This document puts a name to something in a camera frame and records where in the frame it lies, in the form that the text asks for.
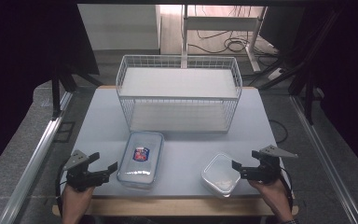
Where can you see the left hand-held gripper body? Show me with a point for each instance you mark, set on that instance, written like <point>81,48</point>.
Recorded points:
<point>80,179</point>

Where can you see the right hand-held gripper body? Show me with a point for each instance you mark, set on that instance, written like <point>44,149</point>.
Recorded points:
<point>268,169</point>

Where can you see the white square plastic container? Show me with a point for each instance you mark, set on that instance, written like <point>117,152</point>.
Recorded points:
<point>220,175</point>

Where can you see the clear rectangular container blue label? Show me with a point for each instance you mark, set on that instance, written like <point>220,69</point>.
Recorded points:
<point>140,161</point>

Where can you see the person's left hand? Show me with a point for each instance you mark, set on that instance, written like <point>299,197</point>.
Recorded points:
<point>76,196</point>

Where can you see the person's right hand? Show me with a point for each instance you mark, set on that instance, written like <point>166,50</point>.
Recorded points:
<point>275,196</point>

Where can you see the white table sheet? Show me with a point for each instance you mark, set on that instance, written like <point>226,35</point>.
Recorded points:
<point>186,155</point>

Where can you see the black metal stand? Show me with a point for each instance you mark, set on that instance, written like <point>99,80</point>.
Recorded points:
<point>56,96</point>
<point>308,93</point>

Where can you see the white power strip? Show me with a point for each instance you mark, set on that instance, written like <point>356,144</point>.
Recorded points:
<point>276,74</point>

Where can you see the dark monitor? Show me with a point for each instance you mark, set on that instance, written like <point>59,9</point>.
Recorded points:
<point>281,26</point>

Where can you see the aluminium rail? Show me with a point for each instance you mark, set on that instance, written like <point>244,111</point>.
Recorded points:
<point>323,158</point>
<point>34,158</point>

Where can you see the white desk frame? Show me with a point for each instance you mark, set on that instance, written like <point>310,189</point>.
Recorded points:
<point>220,23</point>

